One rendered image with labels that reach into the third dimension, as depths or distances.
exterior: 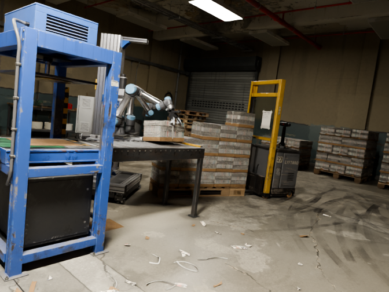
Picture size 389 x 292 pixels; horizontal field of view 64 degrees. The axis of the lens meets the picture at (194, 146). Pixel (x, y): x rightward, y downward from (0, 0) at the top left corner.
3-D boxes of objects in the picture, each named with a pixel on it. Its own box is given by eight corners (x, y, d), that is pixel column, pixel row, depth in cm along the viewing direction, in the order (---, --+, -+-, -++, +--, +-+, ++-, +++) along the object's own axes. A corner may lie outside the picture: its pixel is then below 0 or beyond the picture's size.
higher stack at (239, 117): (216, 189, 505) (226, 110, 493) (231, 189, 519) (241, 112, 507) (228, 196, 471) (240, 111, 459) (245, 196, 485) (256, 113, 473)
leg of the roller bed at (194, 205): (193, 214, 363) (200, 157, 357) (197, 216, 359) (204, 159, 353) (190, 215, 359) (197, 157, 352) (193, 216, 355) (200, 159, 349)
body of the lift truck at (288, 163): (243, 187, 550) (250, 142, 543) (268, 187, 576) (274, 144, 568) (270, 198, 489) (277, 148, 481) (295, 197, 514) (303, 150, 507)
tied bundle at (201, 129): (190, 136, 470) (191, 121, 468) (206, 138, 484) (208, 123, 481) (201, 139, 437) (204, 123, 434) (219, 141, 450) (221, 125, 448)
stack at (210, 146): (148, 189, 452) (154, 133, 444) (216, 189, 506) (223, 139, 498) (157, 197, 418) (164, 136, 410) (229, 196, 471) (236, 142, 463)
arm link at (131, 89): (119, 127, 372) (141, 88, 364) (113, 127, 358) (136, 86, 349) (111, 122, 374) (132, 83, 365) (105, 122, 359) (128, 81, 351)
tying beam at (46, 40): (63, 68, 294) (63, 57, 293) (121, 66, 232) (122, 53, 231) (-22, 51, 243) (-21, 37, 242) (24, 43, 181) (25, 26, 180)
